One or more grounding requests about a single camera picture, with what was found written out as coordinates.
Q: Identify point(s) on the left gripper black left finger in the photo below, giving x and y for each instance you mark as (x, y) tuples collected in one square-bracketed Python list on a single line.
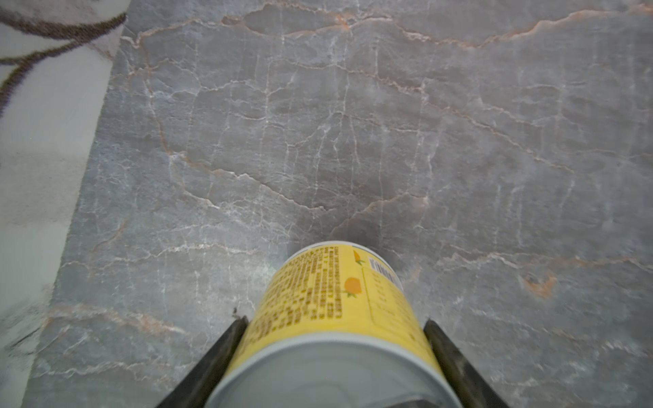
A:
[(195, 389)]

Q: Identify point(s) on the yellow label can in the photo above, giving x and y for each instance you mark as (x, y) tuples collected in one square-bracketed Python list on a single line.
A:
[(334, 329)]

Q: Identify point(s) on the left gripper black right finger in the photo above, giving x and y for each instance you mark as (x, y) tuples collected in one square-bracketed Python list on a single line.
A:
[(470, 387)]

